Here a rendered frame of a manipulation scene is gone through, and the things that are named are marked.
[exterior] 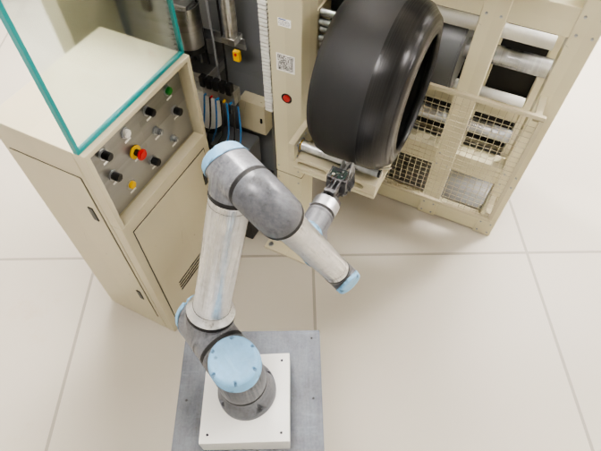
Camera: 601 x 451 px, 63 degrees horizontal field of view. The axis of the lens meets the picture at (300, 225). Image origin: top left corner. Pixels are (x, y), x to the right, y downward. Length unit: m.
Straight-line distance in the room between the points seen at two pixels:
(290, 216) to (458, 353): 1.66
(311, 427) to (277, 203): 0.92
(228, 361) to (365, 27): 1.06
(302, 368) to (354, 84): 0.99
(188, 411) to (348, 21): 1.37
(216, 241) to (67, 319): 1.66
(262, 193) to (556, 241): 2.31
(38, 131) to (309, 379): 1.20
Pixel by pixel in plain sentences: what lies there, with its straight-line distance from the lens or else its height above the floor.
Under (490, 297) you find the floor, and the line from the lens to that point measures 2.79.
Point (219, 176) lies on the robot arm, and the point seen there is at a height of 1.47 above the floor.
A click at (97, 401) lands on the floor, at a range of 2.59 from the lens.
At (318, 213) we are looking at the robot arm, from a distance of 1.54.
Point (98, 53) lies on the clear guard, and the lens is 1.55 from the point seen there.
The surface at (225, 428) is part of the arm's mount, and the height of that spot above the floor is 0.70.
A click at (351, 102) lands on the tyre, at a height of 1.31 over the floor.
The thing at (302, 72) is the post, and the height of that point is 1.20.
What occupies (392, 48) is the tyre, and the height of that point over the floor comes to 1.45.
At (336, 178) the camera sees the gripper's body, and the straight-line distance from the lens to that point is 1.63.
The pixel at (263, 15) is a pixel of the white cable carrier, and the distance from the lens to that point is 1.81.
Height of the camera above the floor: 2.32
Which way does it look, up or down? 55 degrees down
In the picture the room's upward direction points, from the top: straight up
